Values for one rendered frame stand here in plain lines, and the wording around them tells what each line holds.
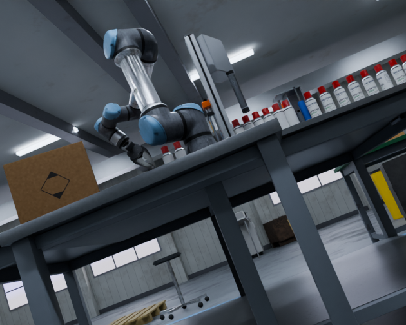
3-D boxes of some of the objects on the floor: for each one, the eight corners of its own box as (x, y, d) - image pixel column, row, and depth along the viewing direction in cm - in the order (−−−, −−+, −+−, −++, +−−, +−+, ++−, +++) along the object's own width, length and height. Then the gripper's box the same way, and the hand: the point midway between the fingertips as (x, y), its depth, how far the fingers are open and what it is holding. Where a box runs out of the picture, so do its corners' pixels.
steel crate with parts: (307, 234, 1159) (296, 209, 1172) (310, 235, 1047) (298, 207, 1060) (272, 247, 1169) (261, 223, 1182) (271, 250, 1056) (260, 222, 1069)
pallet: (148, 324, 533) (145, 315, 535) (87, 347, 540) (85, 338, 542) (171, 305, 655) (168, 298, 657) (121, 324, 662) (118, 317, 664)
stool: (212, 298, 537) (193, 246, 550) (201, 309, 476) (179, 250, 489) (168, 315, 546) (150, 263, 559) (152, 327, 486) (132, 269, 498)
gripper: (129, 137, 218) (162, 162, 215) (118, 151, 217) (151, 177, 214) (126, 132, 210) (160, 159, 207) (114, 147, 209) (148, 174, 206)
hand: (153, 166), depth 208 cm, fingers closed
